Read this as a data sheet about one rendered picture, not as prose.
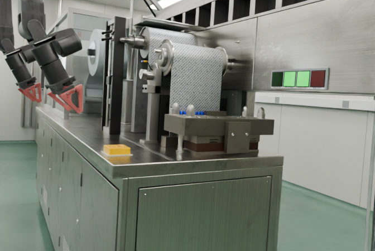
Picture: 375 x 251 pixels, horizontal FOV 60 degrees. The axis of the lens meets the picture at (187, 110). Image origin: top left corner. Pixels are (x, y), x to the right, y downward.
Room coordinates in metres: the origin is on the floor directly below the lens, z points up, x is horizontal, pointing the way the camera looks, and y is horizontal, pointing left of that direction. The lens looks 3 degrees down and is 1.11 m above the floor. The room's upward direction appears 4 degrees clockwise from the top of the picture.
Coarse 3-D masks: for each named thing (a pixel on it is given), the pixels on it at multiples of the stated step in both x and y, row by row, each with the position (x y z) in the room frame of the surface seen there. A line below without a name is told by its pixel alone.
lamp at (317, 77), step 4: (312, 72) 1.08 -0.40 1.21; (316, 72) 1.07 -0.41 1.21; (320, 72) 1.06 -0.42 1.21; (324, 72) 1.04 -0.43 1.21; (312, 76) 1.08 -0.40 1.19; (316, 76) 1.07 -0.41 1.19; (320, 76) 1.05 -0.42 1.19; (312, 80) 1.08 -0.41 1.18; (316, 80) 1.07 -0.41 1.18; (320, 80) 1.05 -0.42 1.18; (312, 84) 1.08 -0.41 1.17; (316, 84) 1.07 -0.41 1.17; (320, 84) 1.05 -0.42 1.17
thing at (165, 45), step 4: (164, 44) 1.32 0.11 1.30; (168, 44) 1.30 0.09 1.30; (168, 48) 1.29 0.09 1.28; (168, 52) 1.29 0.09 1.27; (168, 56) 1.28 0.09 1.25; (168, 60) 1.28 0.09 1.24; (224, 60) 1.40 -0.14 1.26; (168, 64) 1.28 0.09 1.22; (160, 68) 1.34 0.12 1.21; (164, 68) 1.31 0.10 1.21
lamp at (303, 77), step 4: (300, 72) 1.13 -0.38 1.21; (304, 72) 1.11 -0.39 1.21; (308, 72) 1.10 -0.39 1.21; (300, 76) 1.13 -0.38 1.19; (304, 76) 1.11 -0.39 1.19; (308, 76) 1.10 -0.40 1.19; (300, 80) 1.12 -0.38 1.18; (304, 80) 1.11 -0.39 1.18; (308, 80) 1.10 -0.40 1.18; (300, 84) 1.12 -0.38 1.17; (304, 84) 1.11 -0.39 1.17; (308, 84) 1.09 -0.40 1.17
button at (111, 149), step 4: (108, 144) 1.09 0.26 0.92; (112, 144) 1.09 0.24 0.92; (116, 144) 1.10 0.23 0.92; (120, 144) 1.10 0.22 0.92; (104, 148) 1.07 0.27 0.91; (108, 148) 1.03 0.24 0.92; (112, 148) 1.03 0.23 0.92; (116, 148) 1.03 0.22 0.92; (120, 148) 1.04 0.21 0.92; (124, 148) 1.05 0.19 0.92; (128, 148) 1.05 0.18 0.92; (108, 152) 1.03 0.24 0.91; (112, 152) 1.03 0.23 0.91; (116, 152) 1.03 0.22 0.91; (120, 152) 1.04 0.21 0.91; (124, 152) 1.05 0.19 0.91; (128, 152) 1.05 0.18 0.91
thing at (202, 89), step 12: (180, 72) 1.29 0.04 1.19; (192, 72) 1.31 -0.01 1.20; (204, 72) 1.34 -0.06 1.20; (180, 84) 1.29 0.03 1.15; (192, 84) 1.32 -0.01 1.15; (204, 84) 1.34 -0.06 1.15; (216, 84) 1.37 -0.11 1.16; (180, 96) 1.29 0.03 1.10; (192, 96) 1.32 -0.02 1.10; (204, 96) 1.35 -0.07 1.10; (216, 96) 1.37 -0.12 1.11; (180, 108) 1.29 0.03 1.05; (204, 108) 1.35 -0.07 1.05; (216, 108) 1.38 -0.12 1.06
